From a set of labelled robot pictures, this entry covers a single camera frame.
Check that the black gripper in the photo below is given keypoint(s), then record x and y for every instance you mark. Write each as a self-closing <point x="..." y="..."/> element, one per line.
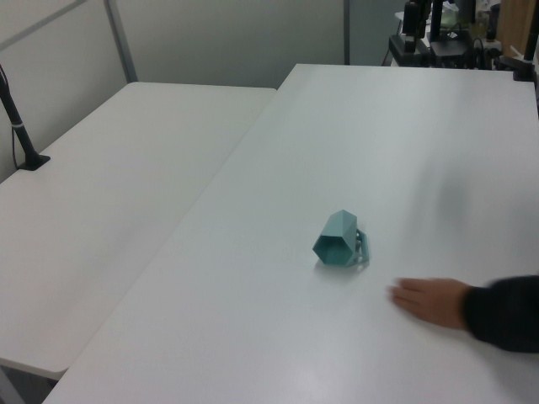
<point x="414" y="19"/>

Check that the forearm in dark sleeve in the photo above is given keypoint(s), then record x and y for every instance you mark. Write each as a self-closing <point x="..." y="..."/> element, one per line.
<point x="505" y="313"/>

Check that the bare person hand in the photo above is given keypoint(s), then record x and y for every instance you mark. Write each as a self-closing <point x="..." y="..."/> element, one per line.
<point x="433" y="301"/>

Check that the black equipment box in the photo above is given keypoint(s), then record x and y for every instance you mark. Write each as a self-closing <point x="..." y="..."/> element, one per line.
<point x="400" y="48"/>

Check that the black stand with flat base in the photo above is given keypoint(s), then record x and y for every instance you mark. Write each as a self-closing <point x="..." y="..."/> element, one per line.
<point x="447" y="48"/>

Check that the light wooden board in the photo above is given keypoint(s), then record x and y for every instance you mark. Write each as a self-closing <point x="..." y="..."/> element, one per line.
<point x="505" y="23"/>

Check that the black clamped camera pole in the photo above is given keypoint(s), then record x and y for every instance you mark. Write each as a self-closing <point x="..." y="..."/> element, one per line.
<point x="528" y="38"/>

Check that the grey metal corner partition post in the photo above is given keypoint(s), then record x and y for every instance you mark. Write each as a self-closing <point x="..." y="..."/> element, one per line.
<point x="122" y="42"/>

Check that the black camera pole with base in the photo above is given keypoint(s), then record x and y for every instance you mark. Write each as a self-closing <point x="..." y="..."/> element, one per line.
<point x="19" y="130"/>

